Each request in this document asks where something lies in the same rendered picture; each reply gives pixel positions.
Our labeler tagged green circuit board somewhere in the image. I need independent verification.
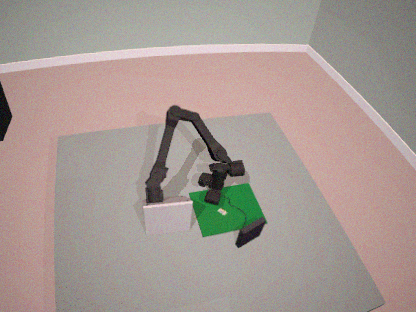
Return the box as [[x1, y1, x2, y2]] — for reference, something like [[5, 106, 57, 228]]
[[189, 183, 267, 237]]

